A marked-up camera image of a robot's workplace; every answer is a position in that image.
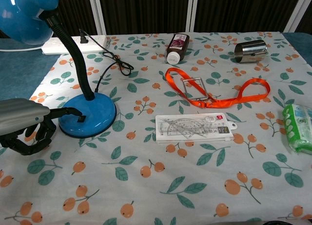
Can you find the fruit and leaf print tablecloth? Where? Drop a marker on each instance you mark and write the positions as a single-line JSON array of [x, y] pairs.
[[170, 174]]

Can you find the white power strip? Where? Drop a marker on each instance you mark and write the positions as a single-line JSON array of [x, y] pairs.
[[73, 46]]

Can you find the clear badge holder frame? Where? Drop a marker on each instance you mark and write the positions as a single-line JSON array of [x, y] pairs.
[[196, 88]]

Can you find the dark brown juice bottle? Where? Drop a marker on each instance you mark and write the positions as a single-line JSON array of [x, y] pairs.
[[177, 47]]

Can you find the blue gooseneck desk lamp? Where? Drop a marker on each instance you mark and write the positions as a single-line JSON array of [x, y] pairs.
[[87, 115]]

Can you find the ruler set in clear case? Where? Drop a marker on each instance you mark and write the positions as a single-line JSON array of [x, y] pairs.
[[193, 127]]

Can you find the green tissue pack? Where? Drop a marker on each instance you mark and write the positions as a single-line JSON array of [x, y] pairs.
[[298, 127]]

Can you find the left robot hand grey black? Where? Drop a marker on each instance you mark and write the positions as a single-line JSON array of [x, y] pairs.
[[17, 115]]

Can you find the shiny steel cylinder cup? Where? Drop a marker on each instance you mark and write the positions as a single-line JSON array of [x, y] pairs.
[[250, 51]]

